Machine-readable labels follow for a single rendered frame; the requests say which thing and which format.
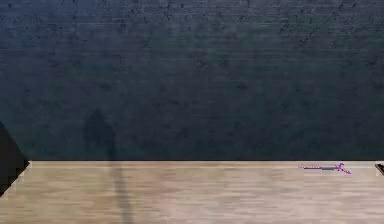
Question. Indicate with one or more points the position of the purple grey thin tool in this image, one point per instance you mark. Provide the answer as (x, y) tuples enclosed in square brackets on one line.
[(328, 168)]

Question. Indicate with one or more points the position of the black furniture block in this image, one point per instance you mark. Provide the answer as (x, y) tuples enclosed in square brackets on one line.
[(10, 160)]

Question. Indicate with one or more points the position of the dark brown furniture corner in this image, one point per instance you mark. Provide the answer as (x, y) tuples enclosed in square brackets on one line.
[(380, 168)]

